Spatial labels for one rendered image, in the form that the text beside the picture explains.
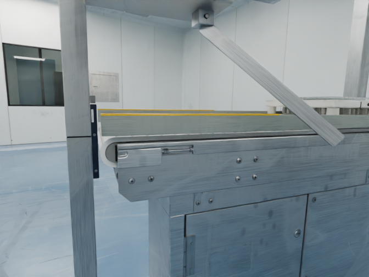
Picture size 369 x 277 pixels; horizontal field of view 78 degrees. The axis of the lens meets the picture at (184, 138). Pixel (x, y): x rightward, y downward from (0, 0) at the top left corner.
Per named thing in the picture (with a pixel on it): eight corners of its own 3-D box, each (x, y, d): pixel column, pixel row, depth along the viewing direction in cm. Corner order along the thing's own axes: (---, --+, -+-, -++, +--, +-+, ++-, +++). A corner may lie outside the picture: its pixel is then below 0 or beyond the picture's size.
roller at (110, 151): (105, 164, 36) (105, 143, 36) (100, 139, 61) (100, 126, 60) (127, 162, 37) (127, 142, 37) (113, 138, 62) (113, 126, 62)
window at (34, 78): (7, 106, 441) (1, 42, 423) (7, 106, 442) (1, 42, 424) (85, 106, 515) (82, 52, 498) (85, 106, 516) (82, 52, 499)
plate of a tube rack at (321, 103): (335, 107, 55) (336, 99, 55) (264, 106, 78) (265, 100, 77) (396, 109, 64) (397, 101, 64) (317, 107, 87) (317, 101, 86)
